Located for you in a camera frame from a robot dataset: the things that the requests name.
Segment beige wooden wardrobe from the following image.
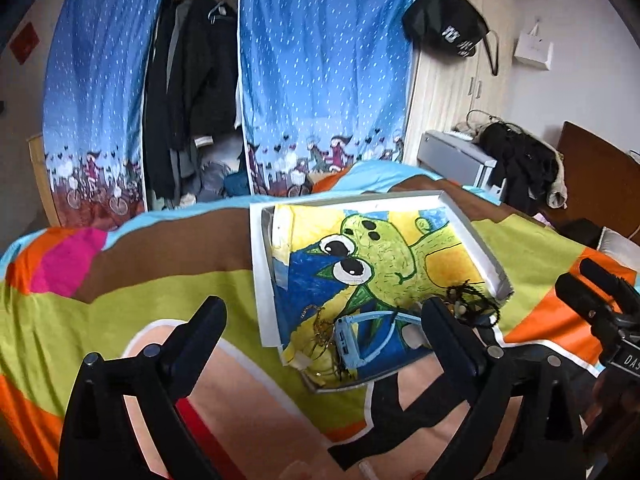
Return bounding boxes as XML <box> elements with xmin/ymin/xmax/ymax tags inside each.
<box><xmin>402</xmin><ymin>0</ymin><xmax>516</xmax><ymax>166</ymax></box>

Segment pile of dark clothes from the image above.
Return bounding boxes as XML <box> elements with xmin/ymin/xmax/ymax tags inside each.
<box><xmin>454</xmin><ymin>110</ymin><xmax>568</xmax><ymax>217</ymax></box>

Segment white pillow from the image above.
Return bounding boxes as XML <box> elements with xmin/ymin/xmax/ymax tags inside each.
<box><xmin>597</xmin><ymin>228</ymin><xmax>640</xmax><ymax>266</ymax></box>

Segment white bedside cabinet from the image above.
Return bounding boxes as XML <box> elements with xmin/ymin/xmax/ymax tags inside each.
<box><xmin>416</xmin><ymin>131</ymin><xmax>506</xmax><ymax>200</ymax></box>

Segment white paper bag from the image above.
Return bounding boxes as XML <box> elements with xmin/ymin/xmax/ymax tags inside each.
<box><xmin>514</xmin><ymin>21</ymin><xmax>553</xmax><ymax>70</ymax></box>

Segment blue dotted wardrobe curtain right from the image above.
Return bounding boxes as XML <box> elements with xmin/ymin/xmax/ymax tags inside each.
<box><xmin>239</xmin><ymin>0</ymin><xmax>412</xmax><ymax>196</ymax></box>

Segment blue dotted wardrobe curtain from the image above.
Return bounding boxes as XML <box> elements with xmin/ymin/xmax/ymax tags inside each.
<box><xmin>42</xmin><ymin>0</ymin><xmax>162</xmax><ymax>231</ymax></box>
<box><xmin>239</xmin><ymin>0</ymin><xmax>412</xmax><ymax>196</ymax></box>

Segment black bead necklace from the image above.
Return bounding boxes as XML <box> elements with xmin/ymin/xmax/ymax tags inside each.
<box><xmin>444</xmin><ymin>278</ymin><xmax>501</xmax><ymax>328</ymax></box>

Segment black drawstring bag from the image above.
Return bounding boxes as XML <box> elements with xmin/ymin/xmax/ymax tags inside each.
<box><xmin>401</xmin><ymin>0</ymin><xmax>500</xmax><ymax>77</ymax></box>

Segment brown wooden headboard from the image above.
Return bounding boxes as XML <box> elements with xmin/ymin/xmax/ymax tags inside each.
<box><xmin>544</xmin><ymin>122</ymin><xmax>640</xmax><ymax>247</ymax></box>

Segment blue dotted wardrobe curtain left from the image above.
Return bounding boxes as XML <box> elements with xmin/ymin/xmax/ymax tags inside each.
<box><xmin>42</xmin><ymin>0</ymin><xmax>162</xmax><ymax>231</ymax></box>

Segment colourful cartoon bedspread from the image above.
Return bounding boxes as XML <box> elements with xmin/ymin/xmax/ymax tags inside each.
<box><xmin>1</xmin><ymin>162</ymin><xmax>639</xmax><ymax>479</ymax></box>

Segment dark hanging clothes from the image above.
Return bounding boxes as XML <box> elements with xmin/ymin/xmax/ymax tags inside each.
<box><xmin>142</xmin><ymin>0</ymin><xmax>244</xmax><ymax>210</ymax></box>

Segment gold chain necklace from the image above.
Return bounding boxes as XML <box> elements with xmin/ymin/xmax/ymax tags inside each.
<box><xmin>298</xmin><ymin>302</ymin><xmax>352</xmax><ymax>380</ymax></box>

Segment cartoon print cloth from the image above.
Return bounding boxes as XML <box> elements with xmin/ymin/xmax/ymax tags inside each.
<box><xmin>269</xmin><ymin>202</ymin><xmax>497</xmax><ymax>386</ymax></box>

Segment red square wall decoration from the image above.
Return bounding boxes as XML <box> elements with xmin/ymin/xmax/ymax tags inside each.
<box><xmin>10</xmin><ymin>22</ymin><xmax>40</xmax><ymax>65</ymax></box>

